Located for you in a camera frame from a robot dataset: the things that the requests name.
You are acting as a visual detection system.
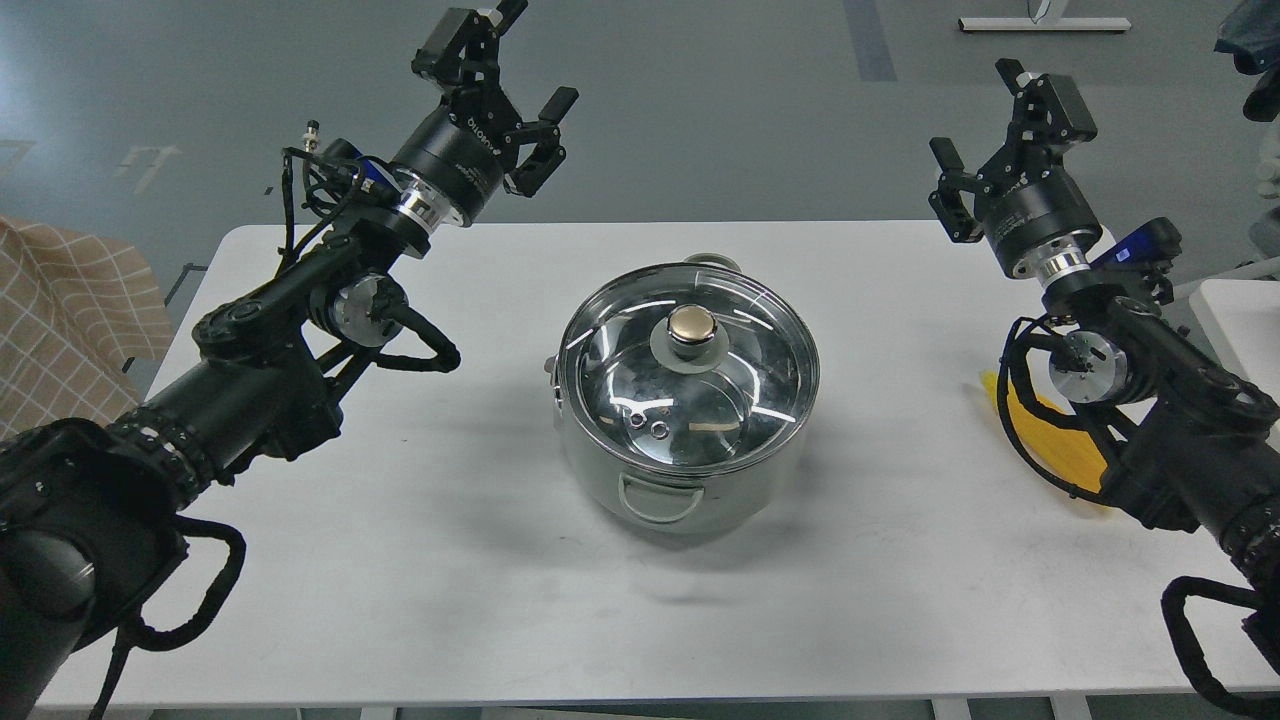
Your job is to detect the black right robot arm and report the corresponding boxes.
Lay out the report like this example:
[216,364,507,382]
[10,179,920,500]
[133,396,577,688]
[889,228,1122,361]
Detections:
[929,58,1279,719]

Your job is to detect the yellow corn cob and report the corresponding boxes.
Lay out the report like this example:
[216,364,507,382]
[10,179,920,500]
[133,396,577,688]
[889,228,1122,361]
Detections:
[979,370,1106,507]

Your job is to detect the stainless steel cooking pot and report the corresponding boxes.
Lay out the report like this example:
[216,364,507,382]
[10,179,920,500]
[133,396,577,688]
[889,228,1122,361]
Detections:
[545,252,820,536]

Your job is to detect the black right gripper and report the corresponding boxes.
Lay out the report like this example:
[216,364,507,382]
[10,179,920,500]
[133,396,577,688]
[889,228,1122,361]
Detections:
[928,58,1102,279]

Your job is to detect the glass pot lid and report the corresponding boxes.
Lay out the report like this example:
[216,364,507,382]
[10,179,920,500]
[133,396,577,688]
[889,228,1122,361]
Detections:
[550,263,820,477]

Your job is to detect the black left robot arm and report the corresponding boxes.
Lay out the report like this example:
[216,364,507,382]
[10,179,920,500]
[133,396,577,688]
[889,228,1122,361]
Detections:
[3,1,579,719]

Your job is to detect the beige checkered cloth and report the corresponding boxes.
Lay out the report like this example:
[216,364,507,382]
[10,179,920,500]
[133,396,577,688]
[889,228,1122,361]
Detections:
[1,217,174,439]

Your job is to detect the white stand base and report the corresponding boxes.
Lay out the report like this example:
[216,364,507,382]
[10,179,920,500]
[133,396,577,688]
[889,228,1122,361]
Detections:
[956,1,1133,35]

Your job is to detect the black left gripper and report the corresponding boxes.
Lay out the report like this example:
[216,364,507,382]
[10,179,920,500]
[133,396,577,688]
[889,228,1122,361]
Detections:
[390,1,580,227]

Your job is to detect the dark blue object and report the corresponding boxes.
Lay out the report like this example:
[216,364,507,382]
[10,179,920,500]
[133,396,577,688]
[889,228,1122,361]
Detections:
[1213,1,1279,123]

